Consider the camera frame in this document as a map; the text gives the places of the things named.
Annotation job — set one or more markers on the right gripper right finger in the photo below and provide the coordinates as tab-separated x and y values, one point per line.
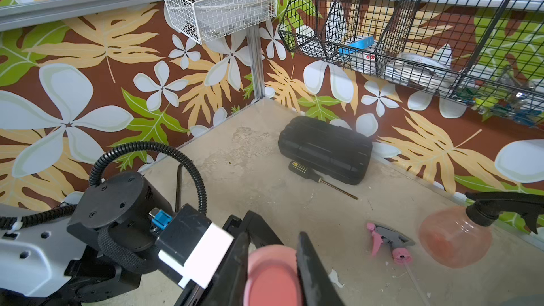
316	286

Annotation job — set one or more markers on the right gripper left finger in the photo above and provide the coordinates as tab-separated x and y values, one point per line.
228	287

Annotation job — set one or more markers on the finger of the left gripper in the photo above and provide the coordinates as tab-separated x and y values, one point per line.
259	231

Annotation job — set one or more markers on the pink spray bottle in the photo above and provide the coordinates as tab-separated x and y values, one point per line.
272	277

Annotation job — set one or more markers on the orange translucent spray bottle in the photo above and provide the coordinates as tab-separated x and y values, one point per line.
451	238

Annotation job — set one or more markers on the black spray nozzle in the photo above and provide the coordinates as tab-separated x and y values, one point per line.
488	206

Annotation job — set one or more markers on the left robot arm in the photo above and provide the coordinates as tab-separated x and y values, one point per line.
98	245

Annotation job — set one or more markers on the pink grey spray nozzle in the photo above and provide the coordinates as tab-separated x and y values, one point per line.
399	245

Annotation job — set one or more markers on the black yellow screwdriver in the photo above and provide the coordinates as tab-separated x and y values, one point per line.
309	173

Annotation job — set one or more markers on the black hex key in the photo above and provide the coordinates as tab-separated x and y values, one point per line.
178	188

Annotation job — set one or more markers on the black plastic case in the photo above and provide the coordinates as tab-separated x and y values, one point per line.
338	152

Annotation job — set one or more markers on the blue round item in basket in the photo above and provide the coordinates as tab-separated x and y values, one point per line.
361	43

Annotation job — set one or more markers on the white tape roll in basket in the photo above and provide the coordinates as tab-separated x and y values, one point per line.
422	71

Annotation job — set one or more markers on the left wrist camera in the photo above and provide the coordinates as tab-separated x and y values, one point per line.
190	244

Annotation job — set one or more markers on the white wire basket left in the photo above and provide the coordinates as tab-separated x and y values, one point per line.
207	20

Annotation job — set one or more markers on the black wire wall basket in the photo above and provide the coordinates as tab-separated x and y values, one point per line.
493	48

